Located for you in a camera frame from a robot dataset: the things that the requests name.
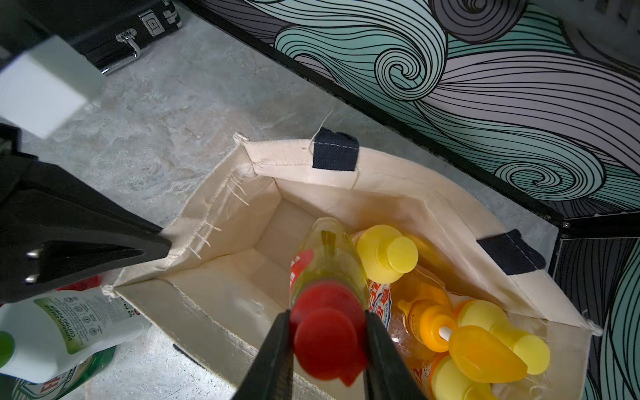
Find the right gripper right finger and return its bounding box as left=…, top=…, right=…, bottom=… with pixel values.
left=364, top=311, right=427, bottom=400

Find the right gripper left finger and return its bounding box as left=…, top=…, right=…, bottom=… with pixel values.
left=233, top=310, right=293, bottom=400

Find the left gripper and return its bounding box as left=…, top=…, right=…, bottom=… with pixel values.
left=1, top=123, right=172, bottom=303

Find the large orange dish soap bottle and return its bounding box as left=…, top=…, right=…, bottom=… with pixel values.
left=369, top=266, right=528, bottom=383

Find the beige canvas shopping bag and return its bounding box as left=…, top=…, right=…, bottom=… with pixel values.
left=113, top=131, right=593, bottom=399

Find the yellow-green bottle red cap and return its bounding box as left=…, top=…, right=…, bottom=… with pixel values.
left=289, top=218, right=368, bottom=387

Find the white bottle green cap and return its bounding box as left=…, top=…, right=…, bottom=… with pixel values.
left=1, top=288, right=151, bottom=383

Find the yellow cap orange bottle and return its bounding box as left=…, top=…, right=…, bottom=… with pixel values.
left=420, top=353, right=497, bottom=400
left=453, top=299, right=551, bottom=375
left=352, top=224, right=419, bottom=284

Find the red liquid bottle red cap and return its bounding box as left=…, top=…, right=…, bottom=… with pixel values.
left=58, top=275, right=102, bottom=291

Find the dark green bottle red cap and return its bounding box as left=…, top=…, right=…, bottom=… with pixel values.
left=1, top=346, right=117, bottom=400

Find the black case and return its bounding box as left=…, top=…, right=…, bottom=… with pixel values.
left=18, top=0, right=182, bottom=74

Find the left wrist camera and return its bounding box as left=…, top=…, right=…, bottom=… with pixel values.
left=0, top=0, right=107, bottom=139

